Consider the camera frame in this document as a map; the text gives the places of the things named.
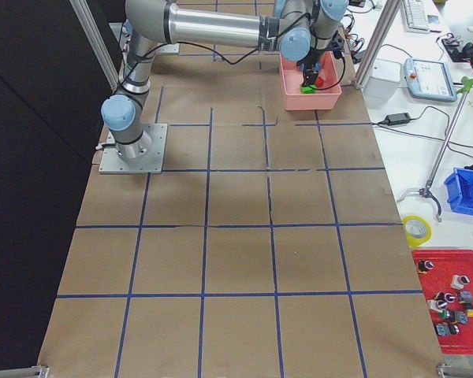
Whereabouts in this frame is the blue black switch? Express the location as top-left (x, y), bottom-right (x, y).
top-left (434, 322), bottom-right (460, 337)

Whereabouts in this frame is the aluminium frame post right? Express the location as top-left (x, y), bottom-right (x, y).
top-left (353, 0), bottom-right (400, 89)

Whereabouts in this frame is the pink plastic box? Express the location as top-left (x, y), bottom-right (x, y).
top-left (280, 52), bottom-right (342, 110)

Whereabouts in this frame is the black white push button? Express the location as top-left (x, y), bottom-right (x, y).
top-left (417, 259), bottom-right (434, 274)

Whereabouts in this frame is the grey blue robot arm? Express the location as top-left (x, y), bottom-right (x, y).
top-left (100, 1), bottom-right (348, 173)

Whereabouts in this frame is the red toy block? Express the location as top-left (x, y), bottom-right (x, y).
top-left (315, 75), bottom-right (325, 88)

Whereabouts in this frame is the aluminium frame post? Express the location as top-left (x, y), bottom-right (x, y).
top-left (353, 0), bottom-right (400, 89)
top-left (70, 0), bottom-right (118, 91)

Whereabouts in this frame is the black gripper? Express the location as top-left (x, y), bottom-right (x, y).
top-left (299, 50), bottom-right (323, 87)

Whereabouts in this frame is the robot teach pendant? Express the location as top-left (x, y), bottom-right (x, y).
top-left (404, 57), bottom-right (457, 102)

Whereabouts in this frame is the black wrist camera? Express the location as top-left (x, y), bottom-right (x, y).
top-left (329, 31), bottom-right (345, 59)

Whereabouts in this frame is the grey yellow switch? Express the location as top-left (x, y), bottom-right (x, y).
top-left (457, 290), bottom-right (473, 317)

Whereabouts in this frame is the white keyboard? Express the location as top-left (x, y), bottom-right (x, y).
top-left (401, 0), bottom-right (440, 33)

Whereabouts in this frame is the black power adapter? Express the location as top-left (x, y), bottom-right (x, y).
top-left (383, 113), bottom-right (412, 126)

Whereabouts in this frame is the aluminium frame post left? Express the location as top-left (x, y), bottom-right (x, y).
top-left (70, 0), bottom-right (118, 91)

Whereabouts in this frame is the blue storage bin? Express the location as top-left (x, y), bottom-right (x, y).
top-left (444, 165), bottom-right (473, 216)

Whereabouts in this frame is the long metal grabber tool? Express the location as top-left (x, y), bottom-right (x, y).
top-left (396, 76), bottom-right (473, 223)

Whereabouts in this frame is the white black switch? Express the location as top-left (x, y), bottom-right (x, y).
top-left (450, 274), bottom-right (471, 290)

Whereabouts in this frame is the brown paper table cover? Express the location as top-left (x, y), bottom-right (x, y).
top-left (39, 46), bottom-right (442, 377)

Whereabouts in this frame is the green black switch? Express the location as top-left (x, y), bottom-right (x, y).
top-left (440, 309), bottom-right (468, 324)

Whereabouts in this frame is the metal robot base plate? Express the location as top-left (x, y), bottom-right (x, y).
top-left (99, 124), bottom-right (168, 174)

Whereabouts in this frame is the white pink push button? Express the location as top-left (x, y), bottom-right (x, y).
top-left (426, 291), bottom-right (456, 313)

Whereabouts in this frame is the yellow tape roll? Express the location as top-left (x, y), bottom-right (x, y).
top-left (403, 215), bottom-right (432, 248)

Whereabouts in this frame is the red plastic tray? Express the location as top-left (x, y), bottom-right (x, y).
top-left (412, 249), bottom-right (473, 354)

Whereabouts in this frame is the white square box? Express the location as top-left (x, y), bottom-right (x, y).
top-left (363, 59), bottom-right (402, 103)

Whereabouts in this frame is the green toy block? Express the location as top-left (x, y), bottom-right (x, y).
top-left (300, 84), bottom-right (317, 94)

